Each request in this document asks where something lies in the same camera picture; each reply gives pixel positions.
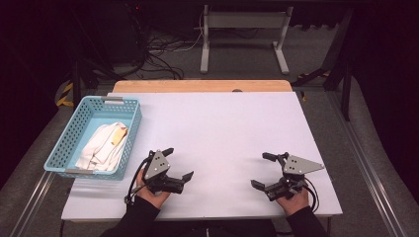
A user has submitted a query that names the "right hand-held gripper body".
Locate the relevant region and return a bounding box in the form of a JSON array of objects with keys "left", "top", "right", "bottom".
[{"left": 263, "top": 151, "right": 326, "bottom": 202}]

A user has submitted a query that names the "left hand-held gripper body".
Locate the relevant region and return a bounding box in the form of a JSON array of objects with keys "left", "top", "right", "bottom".
[{"left": 141, "top": 149, "right": 186, "bottom": 196}]

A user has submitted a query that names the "person's left hand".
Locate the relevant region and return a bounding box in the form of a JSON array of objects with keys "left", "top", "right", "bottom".
[{"left": 135, "top": 169, "right": 172, "bottom": 210}]

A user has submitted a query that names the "person's right hand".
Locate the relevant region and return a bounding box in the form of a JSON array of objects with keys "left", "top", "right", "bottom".
[{"left": 276, "top": 187, "right": 311, "bottom": 217}]

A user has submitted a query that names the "white table board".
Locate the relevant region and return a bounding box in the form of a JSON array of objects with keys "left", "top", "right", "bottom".
[{"left": 60, "top": 91, "right": 344, "bottom": 221}]

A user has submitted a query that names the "white cloth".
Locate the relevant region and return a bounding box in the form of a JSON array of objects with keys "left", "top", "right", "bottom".
[{"left": 74, "top": 121, "right": 129, "bottom": 172}]

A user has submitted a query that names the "wooden table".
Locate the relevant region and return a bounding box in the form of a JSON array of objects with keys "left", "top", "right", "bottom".
[{"left": 58, "top": 78, "right": 344, "bottom": 237}]

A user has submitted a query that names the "light blue plastic basket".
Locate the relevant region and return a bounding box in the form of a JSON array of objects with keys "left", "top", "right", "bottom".
[{"left": 42, "top": 95, "right": 143, "bottom": 182}]

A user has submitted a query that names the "black metal stand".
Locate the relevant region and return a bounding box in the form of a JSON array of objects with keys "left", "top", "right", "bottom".
[
  {"left": 291, "top": 8, "right": 355, "bottom": 122},
  {"left": 67, "top": 6, "right": 126, "bottom": 108}
]

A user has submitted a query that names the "yellow black striped tape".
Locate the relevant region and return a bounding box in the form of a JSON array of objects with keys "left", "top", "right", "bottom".
[{"left": 54, "top": 82, "right": 75, "bottom": 109}]

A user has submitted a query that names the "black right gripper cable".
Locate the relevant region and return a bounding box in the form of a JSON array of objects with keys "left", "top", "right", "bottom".
[{"left": 303, "top": 178, "right": 321, "bottom": 213}]

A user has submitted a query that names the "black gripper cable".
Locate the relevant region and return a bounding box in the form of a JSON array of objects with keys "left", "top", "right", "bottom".
[
  {"left": 303, "top": 178, "right": 321, "bottom": 213},
  {"left": 124, "top": 157, "right": 153, "bottom": 205}
]

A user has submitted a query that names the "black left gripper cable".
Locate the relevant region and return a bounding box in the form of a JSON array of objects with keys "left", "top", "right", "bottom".
[{"left": 124, "top": 157, "right": 153, "bottom": 205}]

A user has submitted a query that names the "metal floor rail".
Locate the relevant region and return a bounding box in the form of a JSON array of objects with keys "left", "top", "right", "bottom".
[
  {"left": 8, "top": 171, "right": 57, "bottom": 237},
  {"left": 324, "top": 90, "right": 408, "bottom": 237}
]

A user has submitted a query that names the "bundle of black floor cables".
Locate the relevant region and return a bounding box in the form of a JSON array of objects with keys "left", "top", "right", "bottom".
[{"left": 129, "top": 3, "right": 186, "bottom": 81}]

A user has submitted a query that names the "white metal stand frame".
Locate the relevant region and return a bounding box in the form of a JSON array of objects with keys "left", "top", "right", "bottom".
[{"left": 199, "top": 4, "right": 294, "bottom": 75}]

